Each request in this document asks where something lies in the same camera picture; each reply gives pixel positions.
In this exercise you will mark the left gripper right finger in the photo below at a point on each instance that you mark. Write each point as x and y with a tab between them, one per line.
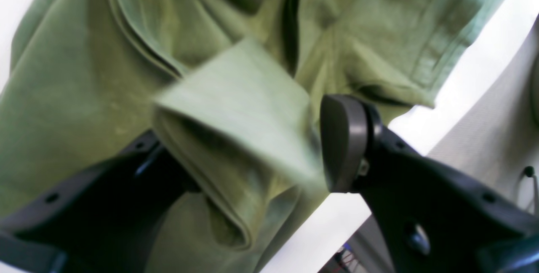
433	218

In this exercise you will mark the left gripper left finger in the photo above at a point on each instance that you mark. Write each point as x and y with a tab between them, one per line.
104	219

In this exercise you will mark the olive green T-shirt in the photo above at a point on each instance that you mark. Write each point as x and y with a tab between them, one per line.
233	87

